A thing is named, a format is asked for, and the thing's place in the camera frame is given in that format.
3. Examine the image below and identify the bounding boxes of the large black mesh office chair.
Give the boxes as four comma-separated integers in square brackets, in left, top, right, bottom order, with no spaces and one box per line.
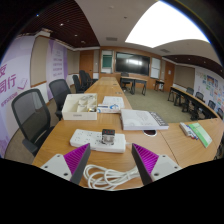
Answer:
[11,88,54,157]

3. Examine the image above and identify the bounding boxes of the white power strip cable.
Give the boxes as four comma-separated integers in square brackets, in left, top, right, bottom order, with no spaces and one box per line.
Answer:
[82,141,142,191]

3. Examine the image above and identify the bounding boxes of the white printed paper sheet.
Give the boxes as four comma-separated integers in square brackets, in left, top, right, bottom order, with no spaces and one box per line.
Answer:
[101,95,126,110]

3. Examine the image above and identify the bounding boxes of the white box of markers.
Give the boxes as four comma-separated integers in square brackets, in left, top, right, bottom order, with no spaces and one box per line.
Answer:
[179,121,199,141]

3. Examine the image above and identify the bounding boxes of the narrow purple wall banner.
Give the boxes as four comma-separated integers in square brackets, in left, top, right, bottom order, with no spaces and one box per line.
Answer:
[45,39,69,101]

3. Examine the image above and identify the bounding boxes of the large white ceiling light panel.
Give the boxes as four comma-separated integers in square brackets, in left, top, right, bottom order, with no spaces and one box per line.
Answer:
[124,0,211,49]

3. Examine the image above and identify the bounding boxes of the long wooden conference table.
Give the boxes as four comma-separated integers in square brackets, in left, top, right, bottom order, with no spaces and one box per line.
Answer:
[167,85,218,121]

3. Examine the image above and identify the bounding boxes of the brown wooden door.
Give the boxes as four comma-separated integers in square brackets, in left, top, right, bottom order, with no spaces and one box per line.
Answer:
[79,49,95,79]
[163,61,176,93]

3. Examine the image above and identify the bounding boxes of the small blue and white box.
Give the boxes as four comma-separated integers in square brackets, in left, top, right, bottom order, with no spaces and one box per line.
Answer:
[96,103,121,114]

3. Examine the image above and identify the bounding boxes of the green booklet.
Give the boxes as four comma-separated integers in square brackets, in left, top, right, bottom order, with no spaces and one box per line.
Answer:
[188,122,213,149]

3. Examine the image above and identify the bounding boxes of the black swivel chair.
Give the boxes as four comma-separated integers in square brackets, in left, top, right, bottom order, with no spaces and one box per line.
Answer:
[120,71,131,90]

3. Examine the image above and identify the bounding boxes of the round dark table cable grommet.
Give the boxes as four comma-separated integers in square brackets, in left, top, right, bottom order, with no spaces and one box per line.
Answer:
[143,129,158,137]

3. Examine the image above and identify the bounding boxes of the white open cardboard box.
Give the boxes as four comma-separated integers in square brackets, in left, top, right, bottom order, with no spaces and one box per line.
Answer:
[61,92,99,121]

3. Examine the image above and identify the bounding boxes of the colourful wall poster display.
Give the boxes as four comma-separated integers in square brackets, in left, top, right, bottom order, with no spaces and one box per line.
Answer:
[199,73,224,113]

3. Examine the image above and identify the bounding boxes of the row of black chairs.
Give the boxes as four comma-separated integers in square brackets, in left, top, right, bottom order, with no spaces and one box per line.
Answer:
[181,86,224,121]

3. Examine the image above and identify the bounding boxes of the wooden desk with black legs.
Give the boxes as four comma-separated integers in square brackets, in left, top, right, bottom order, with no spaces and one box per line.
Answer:
[119,75,148,97]

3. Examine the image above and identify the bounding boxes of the white and green wall board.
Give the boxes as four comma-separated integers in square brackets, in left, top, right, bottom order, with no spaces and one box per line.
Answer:
[100,49,114,74]

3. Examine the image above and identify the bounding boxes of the large purple and white banner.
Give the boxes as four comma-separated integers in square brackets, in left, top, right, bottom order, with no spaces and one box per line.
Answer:
[0,34,36,158]

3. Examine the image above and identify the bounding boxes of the small wooden side table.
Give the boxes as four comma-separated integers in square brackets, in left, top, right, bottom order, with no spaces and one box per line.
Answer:
[153,79,166,92]

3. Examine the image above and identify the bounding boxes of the group of black office chairs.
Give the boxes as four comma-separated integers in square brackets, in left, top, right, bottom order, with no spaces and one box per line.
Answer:
[72,69,98,94]

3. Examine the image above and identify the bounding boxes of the white wall whiteboard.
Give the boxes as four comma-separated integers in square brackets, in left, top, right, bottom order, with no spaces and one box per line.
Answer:
[150,57,162,80]

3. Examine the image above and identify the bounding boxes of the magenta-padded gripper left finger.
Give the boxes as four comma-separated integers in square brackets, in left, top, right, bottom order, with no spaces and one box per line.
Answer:
[39,143,92,186]

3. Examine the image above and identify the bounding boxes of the large black wall screen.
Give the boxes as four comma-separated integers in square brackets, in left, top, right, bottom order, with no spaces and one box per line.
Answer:
[115,51,151,77]

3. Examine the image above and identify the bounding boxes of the white power strip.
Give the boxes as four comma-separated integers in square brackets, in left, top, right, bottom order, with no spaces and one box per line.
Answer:
[69,128,127,154]

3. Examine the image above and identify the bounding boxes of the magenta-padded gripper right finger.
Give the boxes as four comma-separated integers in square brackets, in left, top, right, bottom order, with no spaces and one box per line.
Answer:
[131,142,183,187]

